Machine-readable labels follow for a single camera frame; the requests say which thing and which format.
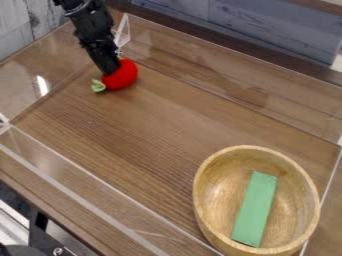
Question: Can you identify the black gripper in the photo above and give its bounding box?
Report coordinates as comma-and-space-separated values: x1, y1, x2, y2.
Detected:
73, 28, 120, 75

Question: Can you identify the red plush strawberry toy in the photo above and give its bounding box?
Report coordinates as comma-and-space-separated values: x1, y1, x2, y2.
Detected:
91, 59, 139, 93

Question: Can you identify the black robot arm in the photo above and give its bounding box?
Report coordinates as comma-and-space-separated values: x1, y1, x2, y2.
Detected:
52, 0, 120, 75

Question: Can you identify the clear acrylic barrier panel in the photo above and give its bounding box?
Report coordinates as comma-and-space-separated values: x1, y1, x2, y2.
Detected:
0, 113, 219, 256

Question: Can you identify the black table leg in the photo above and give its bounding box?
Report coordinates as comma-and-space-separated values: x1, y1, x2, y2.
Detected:
29, 209, 48, 241

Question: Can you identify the wooden oval bowl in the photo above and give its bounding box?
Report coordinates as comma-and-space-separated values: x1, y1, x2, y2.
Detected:
192, 145, 320, 256

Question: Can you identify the green rectangular block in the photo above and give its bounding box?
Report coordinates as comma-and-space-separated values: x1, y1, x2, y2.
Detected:
231, 171, 278, 248

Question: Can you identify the clear acrylic corner bracket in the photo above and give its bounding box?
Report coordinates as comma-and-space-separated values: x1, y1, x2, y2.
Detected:
113, 13, 131, 48

